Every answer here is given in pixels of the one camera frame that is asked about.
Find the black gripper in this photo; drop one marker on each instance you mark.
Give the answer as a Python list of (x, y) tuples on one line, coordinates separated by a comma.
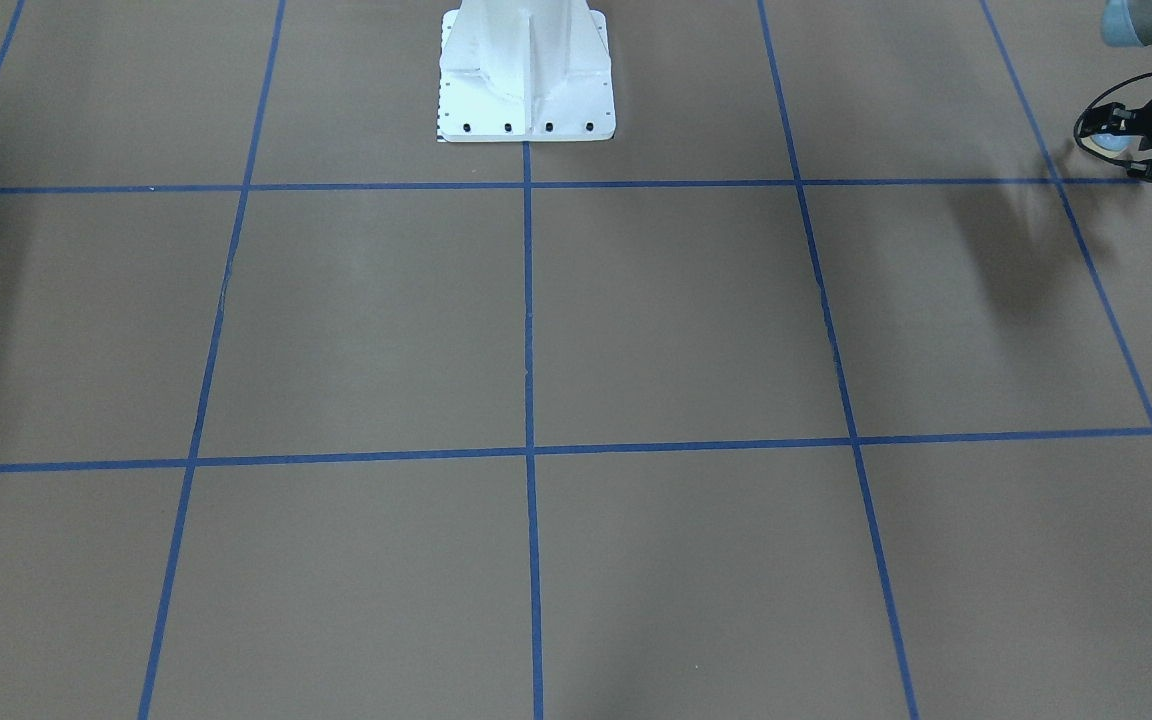
[(1140, 124)]

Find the blue desk bell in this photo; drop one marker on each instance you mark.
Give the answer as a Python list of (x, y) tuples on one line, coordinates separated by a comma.
[(1107, 145)]

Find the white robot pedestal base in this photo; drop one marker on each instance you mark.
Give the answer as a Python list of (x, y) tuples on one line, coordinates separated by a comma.
[(525, 71)]

